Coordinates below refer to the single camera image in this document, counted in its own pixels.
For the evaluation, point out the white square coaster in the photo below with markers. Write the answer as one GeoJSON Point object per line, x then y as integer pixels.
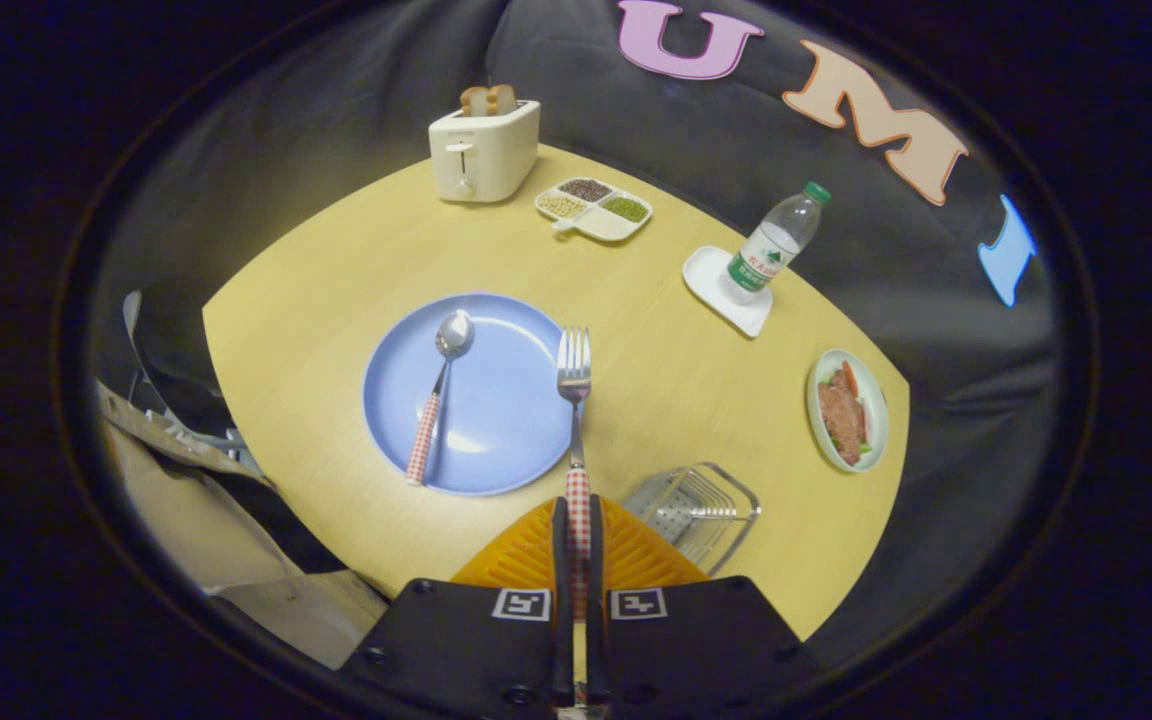
{"type": "Point", "coordinates": [711, 280]}

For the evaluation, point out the pale crumpled bag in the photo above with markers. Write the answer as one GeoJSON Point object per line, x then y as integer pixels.
{"type": "Point", "coordinates": [186, 510]}

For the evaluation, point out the clear square glass dish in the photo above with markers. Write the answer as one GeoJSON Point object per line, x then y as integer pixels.
{"type": "Point", "coordinates": [696, 510]}

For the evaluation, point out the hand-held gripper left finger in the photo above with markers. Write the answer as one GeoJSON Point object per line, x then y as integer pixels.
{"type": "Point", "coordinates": [561, 560]}

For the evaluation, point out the toast slice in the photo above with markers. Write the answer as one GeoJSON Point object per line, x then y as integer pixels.
{"type": "Point", "coordinates": [503, 98]}
{"type": "Point", "coordinates": [475, 100]}

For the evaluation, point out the blue plate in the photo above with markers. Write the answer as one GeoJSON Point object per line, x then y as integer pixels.
{"type": "Point", "coordinates": [496, 420]}

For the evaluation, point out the white toaster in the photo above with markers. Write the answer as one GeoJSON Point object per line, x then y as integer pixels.
{"type": "Point", "coordinates": [486, 155]}

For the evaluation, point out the green plate of meat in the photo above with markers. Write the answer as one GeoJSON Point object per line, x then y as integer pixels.
{"type": "Point", "coordinates": [846, 415]}

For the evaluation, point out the white divided snack dish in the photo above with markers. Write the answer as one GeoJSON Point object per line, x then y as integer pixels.
{"type": "Point", "coordinates": [596, 212]}

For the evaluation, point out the clear plastic water bottle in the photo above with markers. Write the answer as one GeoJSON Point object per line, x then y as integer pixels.
{"type": "Point", "coordinates": [771, 250]}

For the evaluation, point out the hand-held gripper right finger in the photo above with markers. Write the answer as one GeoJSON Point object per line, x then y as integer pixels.
{"type": "Point", "coordinates": [596, 570]}

